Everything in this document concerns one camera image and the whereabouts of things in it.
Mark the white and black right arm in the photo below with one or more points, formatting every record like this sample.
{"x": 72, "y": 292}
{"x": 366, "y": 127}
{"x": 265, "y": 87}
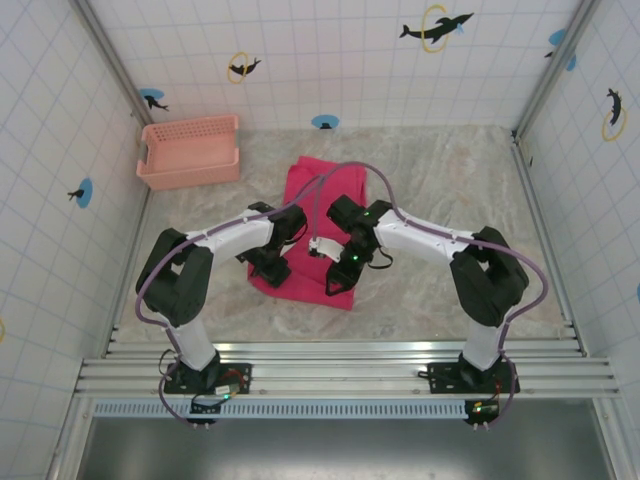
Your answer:
{"x": 425, "y": 240}

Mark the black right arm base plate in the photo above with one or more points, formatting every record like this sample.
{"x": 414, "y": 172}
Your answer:
{"x": 440, "y": 377}

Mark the blue circle dolphin sticker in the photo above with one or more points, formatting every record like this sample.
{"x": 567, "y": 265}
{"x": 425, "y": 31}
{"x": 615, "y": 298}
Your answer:
{"x": 325, "y": 121}
{"x": 152, "y": 97}
{"x": 84, "y": 192}
{"x": 556, "y": 37}

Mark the aluminium corner post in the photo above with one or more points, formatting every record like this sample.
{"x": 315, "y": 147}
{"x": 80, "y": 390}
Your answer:
{"x": 117, "y": 65}
{"x": 555, "y": 65}

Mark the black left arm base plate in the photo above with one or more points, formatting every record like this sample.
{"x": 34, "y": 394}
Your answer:
{"x": 240, "y": 372}

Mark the green circuit board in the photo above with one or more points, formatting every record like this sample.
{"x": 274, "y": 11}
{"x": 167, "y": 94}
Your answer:
{"x": 225, "y": 390}
{"x": 484, "y": 409}

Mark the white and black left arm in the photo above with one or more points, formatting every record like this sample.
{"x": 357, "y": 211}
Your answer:
{"x": 240, "y": 235}

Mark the pink perforated plastic basket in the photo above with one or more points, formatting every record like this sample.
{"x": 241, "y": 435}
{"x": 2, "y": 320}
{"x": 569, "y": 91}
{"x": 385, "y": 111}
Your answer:
{"x": 190, "y": 157}

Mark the aluminium mounting rail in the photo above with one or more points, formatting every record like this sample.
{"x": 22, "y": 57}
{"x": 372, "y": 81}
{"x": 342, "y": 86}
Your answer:
{"x": 340, "y": 370}

